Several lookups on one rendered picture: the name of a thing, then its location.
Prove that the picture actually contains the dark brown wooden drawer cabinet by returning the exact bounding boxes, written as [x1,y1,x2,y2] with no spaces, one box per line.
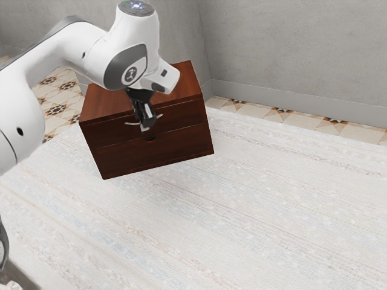
[78,60,215,181]

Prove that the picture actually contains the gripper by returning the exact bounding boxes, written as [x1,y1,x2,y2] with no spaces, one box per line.
[125,86,158,132]

